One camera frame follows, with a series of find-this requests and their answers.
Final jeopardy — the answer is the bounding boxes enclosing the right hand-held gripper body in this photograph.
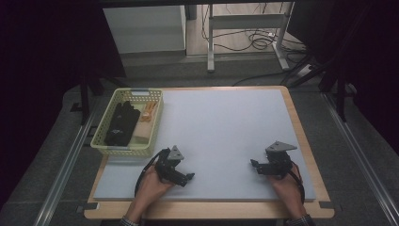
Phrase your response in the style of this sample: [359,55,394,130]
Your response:
[263,140,298,181]

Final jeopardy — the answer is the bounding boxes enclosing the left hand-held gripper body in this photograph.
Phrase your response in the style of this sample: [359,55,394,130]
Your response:
[154,144,188,186]

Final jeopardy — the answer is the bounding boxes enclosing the black glove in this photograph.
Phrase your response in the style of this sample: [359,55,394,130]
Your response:
[104,100,142,147]

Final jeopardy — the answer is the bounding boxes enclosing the pale green plastic basket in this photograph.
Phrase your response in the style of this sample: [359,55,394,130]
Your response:
[89,88,165,158]

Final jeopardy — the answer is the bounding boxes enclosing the person's left hand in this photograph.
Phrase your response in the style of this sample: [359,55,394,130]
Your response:
[136,165,175,209]

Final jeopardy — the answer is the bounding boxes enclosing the person's right hand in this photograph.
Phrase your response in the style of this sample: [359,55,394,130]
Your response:
[267,169,304,209]

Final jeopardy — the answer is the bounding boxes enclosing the wooden table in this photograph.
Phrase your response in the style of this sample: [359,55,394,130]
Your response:
[83,85,335,220]

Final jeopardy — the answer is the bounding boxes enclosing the white board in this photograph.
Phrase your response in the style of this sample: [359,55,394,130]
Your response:
[93,89,317,202]

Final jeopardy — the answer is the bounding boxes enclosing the plaid right sleeve cuff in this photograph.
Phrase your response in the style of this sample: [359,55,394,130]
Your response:
[284,214,316,226]

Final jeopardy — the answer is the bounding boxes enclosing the plaid sleeve cuff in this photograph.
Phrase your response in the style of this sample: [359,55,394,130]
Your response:
[120,216,141,226]
[284,214,316,226]

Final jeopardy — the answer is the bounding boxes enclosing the plaid left sleeve cuff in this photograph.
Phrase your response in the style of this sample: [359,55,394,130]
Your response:
[120,216,141,226]

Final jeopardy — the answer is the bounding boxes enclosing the black tripod stand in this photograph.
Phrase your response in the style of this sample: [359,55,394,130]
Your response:
[288,55,360,123]
[77,70,128,126]

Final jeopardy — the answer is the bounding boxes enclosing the white cabinet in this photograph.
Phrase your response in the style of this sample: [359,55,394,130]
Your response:
[103,5,188,55]

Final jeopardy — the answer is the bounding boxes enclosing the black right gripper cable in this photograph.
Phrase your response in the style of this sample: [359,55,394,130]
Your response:
[289,161,306,205]

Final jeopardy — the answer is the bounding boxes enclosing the metal floor rail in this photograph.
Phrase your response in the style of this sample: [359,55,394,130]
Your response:
[321,91,399,226]
[32,97,102,226]

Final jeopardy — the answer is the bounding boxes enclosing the black floor cables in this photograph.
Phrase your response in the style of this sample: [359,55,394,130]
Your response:
[201,3,309,64]

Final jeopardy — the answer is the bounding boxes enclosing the white metal table frame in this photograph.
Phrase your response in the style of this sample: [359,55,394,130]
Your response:
[206,2,296,73]

